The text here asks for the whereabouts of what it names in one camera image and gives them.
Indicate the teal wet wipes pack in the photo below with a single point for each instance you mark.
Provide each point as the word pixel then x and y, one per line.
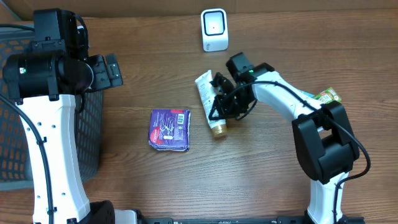
pixel 307 94

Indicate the purple red liners pack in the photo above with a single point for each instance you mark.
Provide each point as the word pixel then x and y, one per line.
pixel 169 130

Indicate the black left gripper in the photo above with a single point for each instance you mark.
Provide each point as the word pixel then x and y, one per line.
pixel 101 72

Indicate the grey plastic mesh basket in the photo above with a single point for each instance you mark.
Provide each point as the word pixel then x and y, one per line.
pixel 15 161

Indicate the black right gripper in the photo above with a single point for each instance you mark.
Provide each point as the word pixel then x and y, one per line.
pixel 229 97

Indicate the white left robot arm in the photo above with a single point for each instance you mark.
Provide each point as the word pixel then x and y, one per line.
pixel 42 88

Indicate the green yellow snack packet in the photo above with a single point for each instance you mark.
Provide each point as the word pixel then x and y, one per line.
pixel 327 96

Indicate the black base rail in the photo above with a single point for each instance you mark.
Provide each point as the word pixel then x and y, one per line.
pixel 278 220

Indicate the white gold cream tube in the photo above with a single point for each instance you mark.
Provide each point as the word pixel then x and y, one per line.
pixel 207 95

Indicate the white barcode scanner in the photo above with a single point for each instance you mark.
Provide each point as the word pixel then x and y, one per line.
pixel 214 30

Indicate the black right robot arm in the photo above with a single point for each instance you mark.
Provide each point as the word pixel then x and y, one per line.
pixel 324 140

